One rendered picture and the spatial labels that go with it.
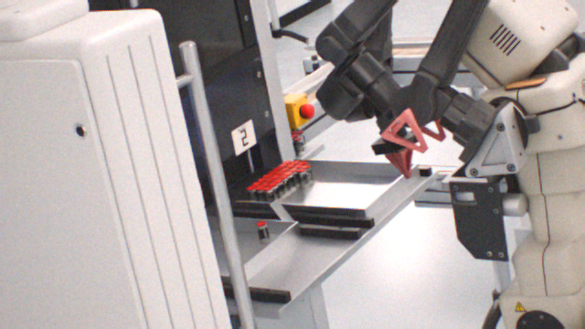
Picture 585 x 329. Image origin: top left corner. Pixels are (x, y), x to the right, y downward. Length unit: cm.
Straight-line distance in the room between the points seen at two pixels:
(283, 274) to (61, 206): 77
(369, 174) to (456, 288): 143
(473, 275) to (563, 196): 203
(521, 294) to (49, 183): 100
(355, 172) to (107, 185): 126
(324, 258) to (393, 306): 172
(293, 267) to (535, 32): 69
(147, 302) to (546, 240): 88
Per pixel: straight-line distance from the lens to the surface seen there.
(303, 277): 234
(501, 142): 203
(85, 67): 159
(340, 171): 283
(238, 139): 276
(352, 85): 213
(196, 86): 176
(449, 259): 439
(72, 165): 166
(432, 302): 410
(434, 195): 370
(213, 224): 265
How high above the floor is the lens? 186
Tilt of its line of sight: 19 degrees down
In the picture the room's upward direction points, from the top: 11 degrees counter-clockwise
